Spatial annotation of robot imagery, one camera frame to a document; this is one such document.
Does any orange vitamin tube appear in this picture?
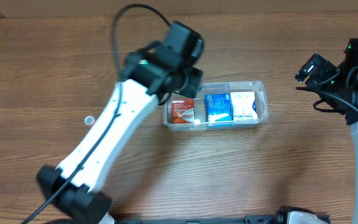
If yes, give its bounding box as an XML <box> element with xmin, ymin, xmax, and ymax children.
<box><xmin>84</xmin><ymin>116</ymin><xmax>95</xmax><ymax>126</ymax></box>

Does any blue VapoDrops box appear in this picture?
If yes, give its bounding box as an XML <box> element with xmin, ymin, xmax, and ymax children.
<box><xmin>204</xmin><ymin>93</ymin><xmax>233</xmax><ymax>123</ymax></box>

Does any red Panadol box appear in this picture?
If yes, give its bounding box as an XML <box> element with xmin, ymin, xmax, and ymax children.
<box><xmin>172</xmin><ymin>98</ymin><xmax>195</xmax><ymax>124</ymax></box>

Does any clear plastic container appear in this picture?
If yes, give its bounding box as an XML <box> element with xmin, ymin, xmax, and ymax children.
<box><xmin>163</xmin><ymin>81</ymin><xmax>269</xmax><ymax>131</ymax></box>

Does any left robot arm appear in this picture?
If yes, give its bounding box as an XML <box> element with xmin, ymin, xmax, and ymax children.
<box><xmin>37</xmin><ymin>40</ymin><xmax>204</xmax><ymax>223</ymax></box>

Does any white medicine box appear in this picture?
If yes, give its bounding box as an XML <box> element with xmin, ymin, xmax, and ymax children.
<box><xmin>230</xmin><ymin>91</ymin><xmax>258</xmax><ymax>121</ymax></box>

